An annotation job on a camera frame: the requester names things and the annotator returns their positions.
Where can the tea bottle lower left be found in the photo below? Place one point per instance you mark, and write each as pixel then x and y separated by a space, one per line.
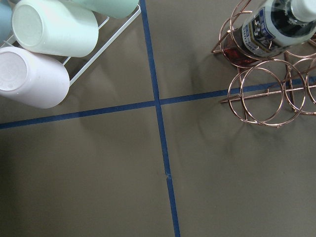
pixel 271 29

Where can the green cup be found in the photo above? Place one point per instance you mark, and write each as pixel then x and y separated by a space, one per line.
pixel 113 8

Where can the pale pink cup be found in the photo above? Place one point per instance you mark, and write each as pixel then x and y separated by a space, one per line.
pixel 33 79

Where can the pale mint cup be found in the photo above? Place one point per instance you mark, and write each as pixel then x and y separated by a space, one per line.
pixel 55 27

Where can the light blue cup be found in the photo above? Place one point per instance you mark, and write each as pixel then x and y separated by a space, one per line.
pixel 5 21

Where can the white wire cup rack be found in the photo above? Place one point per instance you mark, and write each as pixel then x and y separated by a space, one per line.
pixel 96 53

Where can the copper wire bottle rack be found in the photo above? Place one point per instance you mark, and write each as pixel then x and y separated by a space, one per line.
pixel 294 72

